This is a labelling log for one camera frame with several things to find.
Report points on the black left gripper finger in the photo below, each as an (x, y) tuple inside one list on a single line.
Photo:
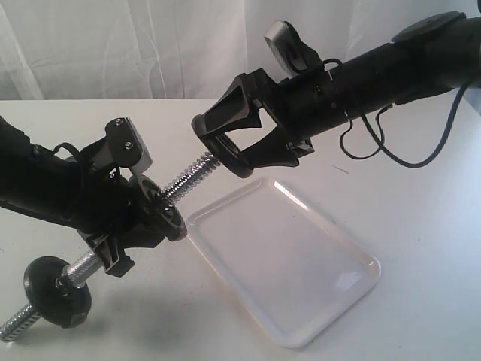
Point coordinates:
[(147, 200), (111, 241)]

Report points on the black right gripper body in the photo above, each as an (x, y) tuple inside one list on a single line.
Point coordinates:
[(301, 107)]

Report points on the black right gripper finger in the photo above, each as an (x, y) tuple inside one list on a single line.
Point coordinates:
[(236, 109), (282, 147)]

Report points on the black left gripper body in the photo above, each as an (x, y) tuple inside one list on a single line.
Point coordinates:
[(108, 197)]

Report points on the black weight plate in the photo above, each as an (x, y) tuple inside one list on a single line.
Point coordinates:
[(229, 154), (39, 284)]

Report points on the black weight plate end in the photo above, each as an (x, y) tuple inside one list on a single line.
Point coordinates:
[(172, 225)]

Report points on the chrome dumbbell bar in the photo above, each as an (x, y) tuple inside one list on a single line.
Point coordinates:
[(89, 263)]

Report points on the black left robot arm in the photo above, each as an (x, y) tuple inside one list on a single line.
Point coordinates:
[(35, 181)]

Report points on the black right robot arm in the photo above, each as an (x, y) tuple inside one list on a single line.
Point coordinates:
[(428, 58)]

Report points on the chrome spinlock collar nut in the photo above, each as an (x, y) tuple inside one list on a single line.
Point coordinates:
[(63, 283)]

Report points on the white rectangular tray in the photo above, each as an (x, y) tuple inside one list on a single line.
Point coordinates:
[(291, 266)]

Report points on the white backdrop curtain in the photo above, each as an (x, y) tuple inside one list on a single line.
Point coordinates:
[(179, 49)]

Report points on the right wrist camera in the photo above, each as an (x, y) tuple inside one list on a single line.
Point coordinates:
[(293, 55)]

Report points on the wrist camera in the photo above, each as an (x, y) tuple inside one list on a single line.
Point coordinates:
[(123, 146), (293, 55)]

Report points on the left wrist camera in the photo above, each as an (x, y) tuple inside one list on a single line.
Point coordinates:
[(123, 146)]

